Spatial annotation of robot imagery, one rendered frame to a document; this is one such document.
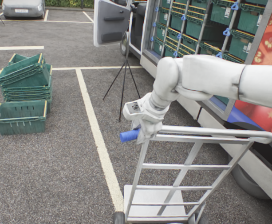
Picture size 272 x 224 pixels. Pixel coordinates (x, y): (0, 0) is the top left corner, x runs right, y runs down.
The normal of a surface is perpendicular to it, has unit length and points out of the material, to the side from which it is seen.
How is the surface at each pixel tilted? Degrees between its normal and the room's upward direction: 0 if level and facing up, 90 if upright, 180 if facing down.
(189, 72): 88
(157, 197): 8
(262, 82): 67
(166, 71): 89
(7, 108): 87
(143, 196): 8
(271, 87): 77
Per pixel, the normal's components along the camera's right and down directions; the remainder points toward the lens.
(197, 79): -0.69, 0.29
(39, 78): 0.32, 0.59
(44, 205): 0.12, -0.83
